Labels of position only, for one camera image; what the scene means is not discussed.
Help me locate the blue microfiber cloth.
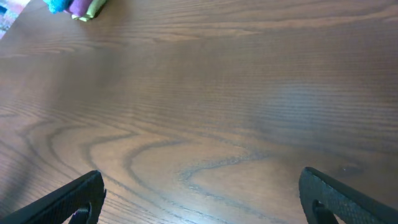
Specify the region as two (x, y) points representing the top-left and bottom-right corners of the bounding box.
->
(43, 0), (73, 14)

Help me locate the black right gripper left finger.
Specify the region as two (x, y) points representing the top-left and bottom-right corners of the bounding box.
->
(1, 170), (106, 224)

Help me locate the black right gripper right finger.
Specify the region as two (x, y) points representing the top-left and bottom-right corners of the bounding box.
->
(298, 167), (397, 224)

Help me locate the green folded cloth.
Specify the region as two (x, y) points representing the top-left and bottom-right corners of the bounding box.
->
(72, 0), (107, 22)

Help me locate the folded purple cloth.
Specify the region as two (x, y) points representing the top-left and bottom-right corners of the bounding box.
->
(65, 0), (93, 17)

